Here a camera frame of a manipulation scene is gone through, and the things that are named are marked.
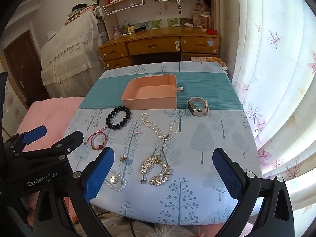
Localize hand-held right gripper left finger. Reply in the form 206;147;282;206
32;147;115;237

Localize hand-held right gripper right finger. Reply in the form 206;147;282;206
212;148;294;237

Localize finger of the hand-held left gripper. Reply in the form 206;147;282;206
21;130;84;161
5;125;48;153

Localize red string bracelet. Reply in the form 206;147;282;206
84;126;109;151

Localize pearl bracelet with button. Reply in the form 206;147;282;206
104;169;127;192

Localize black bead bracelet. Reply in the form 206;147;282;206
106;106;132;130

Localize gold rhinestone hair comb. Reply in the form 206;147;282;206
139;143;172;186

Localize white pearl necklace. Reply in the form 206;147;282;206
140;113;180;142

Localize pale pink smartwatch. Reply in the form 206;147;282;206
187;97;209;116

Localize pink jewelry box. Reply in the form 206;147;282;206
121;74;184;110

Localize pink blanket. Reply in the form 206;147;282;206
15;97;86;230

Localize brown wooden door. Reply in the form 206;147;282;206
3;30;51;109

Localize white lace covered furniture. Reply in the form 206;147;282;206
41;6;109;99

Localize leaf print curtain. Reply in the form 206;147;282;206
231;0;316;215

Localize orange cover magazine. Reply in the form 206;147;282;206
191;57;228;71

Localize stack of books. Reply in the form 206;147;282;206
65;4;98;25

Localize wooden desk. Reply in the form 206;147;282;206
99;27;221;70

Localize red patterned jar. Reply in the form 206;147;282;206
200;14;211;30

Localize patterned cloth bag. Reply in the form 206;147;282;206
192;10;201;27

